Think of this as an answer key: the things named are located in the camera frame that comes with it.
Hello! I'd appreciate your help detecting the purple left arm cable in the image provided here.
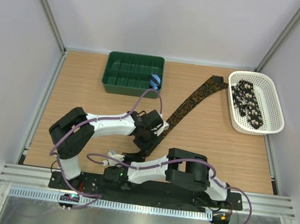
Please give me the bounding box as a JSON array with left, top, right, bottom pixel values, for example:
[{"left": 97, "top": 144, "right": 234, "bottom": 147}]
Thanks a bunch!
[{"left": 42, "top": 76, "right": 166, "bottom": 217}]

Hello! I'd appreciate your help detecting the white slotted cable duct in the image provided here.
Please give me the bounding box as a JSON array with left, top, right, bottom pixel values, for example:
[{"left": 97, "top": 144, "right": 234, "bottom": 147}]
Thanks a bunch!
[{"left": 8, "top": 186, "right": 213, "bottom": 221}]

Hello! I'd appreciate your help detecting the white perforated plastic basket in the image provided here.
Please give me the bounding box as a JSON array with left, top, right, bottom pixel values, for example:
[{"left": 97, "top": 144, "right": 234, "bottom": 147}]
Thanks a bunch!
[{"left": 228, "top": 71, "right": 285, "bottom": 135}]

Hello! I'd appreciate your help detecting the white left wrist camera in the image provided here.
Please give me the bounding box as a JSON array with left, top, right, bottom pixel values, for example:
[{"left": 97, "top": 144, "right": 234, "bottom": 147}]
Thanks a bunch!
[{"left": 155, "top": 113, "right": 169, "bottom": 134}]

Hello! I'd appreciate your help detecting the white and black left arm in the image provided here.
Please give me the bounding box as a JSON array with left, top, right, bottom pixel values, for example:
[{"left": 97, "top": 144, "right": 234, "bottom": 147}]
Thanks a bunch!
[{"left": 48, "top": 107, "right": 170, "bottom": 191}]

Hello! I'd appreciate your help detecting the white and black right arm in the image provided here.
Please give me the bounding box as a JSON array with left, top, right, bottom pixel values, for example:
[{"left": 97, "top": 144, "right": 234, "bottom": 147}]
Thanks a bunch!
[{"left": 103, "top": 148, "right": 231, "bottom": 208}]

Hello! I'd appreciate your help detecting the rolled blue striped tie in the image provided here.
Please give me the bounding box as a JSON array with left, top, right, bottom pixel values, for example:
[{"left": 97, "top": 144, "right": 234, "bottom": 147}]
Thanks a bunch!
[{"left": 149, "top": 74, "right": 161, "bottom": 91}]

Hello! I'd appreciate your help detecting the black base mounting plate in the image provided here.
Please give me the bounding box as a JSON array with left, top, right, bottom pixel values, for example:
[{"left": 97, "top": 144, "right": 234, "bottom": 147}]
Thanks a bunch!
[{"left": 47, "top": 166, "right": 246, "bottom": 219}]

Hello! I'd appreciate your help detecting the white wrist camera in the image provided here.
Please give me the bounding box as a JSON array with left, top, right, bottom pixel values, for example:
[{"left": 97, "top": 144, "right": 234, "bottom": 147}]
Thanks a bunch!
[
  {"left": 155, "top": 113, "right": 169, "bottom": 134},
  {"left": 103, "top": 150, "right": 124, "bottom": 166}
]

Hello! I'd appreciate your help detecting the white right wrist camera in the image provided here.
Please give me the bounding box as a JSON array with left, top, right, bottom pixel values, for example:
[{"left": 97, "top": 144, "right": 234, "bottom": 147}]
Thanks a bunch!
[{"left": 103, "top": 150, "right": 124, "bottom": 166}]

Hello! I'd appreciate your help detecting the green divided organizer tray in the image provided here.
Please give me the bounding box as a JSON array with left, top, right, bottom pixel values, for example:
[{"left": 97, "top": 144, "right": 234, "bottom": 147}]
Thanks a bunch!
[{"left": 101, "top": 51, "right": 165, "bottom": 99}]

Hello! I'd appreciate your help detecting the black tie with white pattern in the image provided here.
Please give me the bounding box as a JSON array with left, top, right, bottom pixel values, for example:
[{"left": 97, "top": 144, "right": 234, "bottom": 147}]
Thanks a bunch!
[{"left": 231, "top": 80, "right": 264, "bottom": 129}]

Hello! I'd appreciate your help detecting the black tie with gold keys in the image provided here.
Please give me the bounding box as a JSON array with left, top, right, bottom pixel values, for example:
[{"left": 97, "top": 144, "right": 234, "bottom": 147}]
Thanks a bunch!
[{"left": 144, "top": 67, "right": 230, "bottom": 165}]

